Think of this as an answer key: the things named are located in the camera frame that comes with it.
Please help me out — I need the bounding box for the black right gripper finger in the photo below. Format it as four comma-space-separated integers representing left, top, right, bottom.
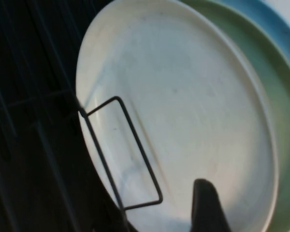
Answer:
191, 178, 233, 232

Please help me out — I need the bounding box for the white round plate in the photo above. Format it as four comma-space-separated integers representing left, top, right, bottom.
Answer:
75, 0, 280, 232

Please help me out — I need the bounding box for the pale green round plate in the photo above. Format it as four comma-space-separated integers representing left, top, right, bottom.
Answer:
181, 0, 290, 232

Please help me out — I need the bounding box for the blue round plate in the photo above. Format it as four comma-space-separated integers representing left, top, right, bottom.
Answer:
218, 0, 290, 83

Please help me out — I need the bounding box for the black plastic drip tray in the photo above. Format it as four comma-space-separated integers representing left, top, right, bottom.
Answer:
0, 0, 138, 232

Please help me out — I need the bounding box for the black wire dish rack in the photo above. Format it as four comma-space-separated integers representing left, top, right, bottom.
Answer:
0, 0, 164, 232

